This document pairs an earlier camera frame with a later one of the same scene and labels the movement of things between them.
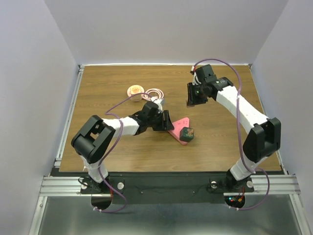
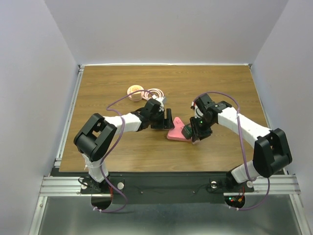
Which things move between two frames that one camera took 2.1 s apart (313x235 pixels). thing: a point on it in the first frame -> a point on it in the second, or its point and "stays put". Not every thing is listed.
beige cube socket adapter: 136,89 stays put
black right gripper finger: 190,101 -> 194,129
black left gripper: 165,125 stays put
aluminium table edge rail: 58,160 stays put
